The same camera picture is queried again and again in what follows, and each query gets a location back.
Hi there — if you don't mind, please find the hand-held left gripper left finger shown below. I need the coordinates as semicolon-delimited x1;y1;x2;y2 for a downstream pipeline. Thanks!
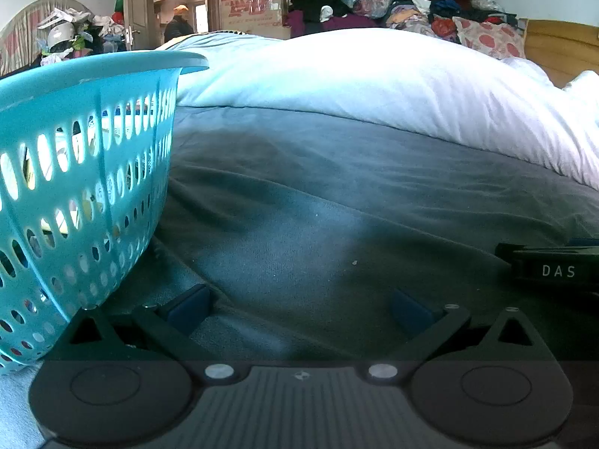
55;284;235;383

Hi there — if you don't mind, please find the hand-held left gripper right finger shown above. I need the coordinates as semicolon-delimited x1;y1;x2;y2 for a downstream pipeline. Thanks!
365;288;549;383

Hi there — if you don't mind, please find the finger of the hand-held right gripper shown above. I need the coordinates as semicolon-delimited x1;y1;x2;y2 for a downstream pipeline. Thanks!
495;242;568;258

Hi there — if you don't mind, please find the turquoise plastic basket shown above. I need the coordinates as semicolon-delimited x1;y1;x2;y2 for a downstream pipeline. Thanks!
0;51;209;375

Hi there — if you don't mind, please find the wooden headboard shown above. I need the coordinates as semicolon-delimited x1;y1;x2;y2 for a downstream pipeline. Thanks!
519;19;599;89

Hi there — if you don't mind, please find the pale folded duvet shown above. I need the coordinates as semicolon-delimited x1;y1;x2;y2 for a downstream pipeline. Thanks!
175;28;599;188

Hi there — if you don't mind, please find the floral pillow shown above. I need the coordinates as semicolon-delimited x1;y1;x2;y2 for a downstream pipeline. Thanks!
452;16;527;61

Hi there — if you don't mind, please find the pile of clothes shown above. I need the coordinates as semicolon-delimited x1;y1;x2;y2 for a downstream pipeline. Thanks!
285;0;529;59

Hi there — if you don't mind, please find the heap of bags and clutter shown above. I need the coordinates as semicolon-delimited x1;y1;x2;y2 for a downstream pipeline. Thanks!
37;7;127;67

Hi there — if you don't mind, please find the white helmet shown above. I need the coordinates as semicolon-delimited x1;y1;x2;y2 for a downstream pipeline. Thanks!
47;21;76;53

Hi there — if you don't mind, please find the wooden door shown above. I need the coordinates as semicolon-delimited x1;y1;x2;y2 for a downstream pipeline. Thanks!
124;0;156;52

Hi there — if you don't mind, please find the large cardboard box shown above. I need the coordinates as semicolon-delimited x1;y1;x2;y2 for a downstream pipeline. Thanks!
219;0;292;40

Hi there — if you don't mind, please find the floral round folding tabletop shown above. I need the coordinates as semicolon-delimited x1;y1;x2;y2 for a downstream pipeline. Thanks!
0;0;92;78

